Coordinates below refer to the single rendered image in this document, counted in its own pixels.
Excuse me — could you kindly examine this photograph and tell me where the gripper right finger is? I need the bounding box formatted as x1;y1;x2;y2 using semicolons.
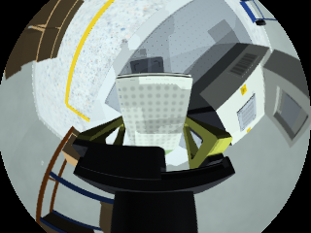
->
183;116;233;169

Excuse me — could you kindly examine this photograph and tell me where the grey flat base plate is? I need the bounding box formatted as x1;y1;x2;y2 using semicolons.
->
120;0;253;84

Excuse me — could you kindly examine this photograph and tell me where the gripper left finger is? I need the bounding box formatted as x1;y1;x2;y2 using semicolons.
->
76;116;125;145

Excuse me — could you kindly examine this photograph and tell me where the white thermal cycler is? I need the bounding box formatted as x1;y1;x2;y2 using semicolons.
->
187;43;311;148

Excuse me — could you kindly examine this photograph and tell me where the white well plate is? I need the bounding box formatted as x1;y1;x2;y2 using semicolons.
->
115;72;192;150

